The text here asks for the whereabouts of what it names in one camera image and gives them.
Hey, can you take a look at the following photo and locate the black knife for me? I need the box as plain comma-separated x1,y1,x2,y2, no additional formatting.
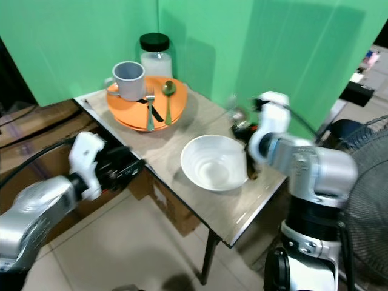
137,97,165,122

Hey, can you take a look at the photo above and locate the large brown cardboard box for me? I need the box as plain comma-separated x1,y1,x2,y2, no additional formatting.
0,99,98,186

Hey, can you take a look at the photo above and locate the orange plate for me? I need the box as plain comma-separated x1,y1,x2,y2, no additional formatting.
107,76,188,132

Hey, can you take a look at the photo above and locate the golden green spoon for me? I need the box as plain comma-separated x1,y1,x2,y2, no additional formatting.
161,80,178,127

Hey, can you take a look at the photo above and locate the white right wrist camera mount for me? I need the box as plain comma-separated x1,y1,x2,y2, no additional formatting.
253,91,291,166

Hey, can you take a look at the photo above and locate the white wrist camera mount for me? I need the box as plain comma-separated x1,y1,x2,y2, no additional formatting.
253,91,291,166
68,132,105,201

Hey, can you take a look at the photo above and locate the wooden table with black legs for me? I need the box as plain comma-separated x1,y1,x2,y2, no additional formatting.
73,85,305,286

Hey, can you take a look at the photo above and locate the grey mug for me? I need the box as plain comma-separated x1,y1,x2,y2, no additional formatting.
104,61,147,102

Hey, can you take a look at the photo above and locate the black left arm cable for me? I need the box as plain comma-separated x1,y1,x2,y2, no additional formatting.
0,136,77,187

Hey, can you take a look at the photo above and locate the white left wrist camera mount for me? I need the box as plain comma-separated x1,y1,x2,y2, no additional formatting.
68,132,105,201

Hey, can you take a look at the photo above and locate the white ribbed bowl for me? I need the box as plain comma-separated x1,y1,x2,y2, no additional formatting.
180,135,251,193

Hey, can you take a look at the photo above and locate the glass jar with black lid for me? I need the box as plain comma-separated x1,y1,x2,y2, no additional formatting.
139,33,173,79

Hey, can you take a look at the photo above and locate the small brown cardboard box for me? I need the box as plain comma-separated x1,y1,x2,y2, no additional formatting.
130,169,190,238

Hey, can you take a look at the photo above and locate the black and silver robot torso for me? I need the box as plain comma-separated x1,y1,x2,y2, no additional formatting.
263,206,350,291

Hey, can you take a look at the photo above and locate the silver fork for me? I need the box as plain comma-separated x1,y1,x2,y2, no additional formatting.
144,87,157,133

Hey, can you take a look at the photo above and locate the green backdrop cloth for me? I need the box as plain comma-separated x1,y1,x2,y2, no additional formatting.
0,0,388,137

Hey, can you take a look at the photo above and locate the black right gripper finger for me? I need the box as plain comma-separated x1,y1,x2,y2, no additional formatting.
227,94,250,125
245,149,262,181

